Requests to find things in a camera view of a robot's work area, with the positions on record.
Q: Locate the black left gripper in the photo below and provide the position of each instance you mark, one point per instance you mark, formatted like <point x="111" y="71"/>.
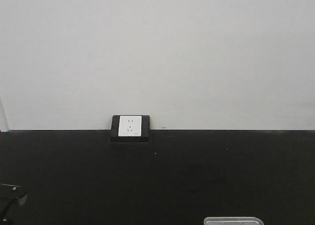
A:
<point x="10" y="195"/>

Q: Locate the metal tray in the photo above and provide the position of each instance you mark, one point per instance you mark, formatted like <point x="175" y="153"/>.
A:
<point x="232" y="221"/>

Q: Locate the black box power outlet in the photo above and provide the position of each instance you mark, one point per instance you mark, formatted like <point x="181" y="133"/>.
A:
<point x="130" y="129"/>

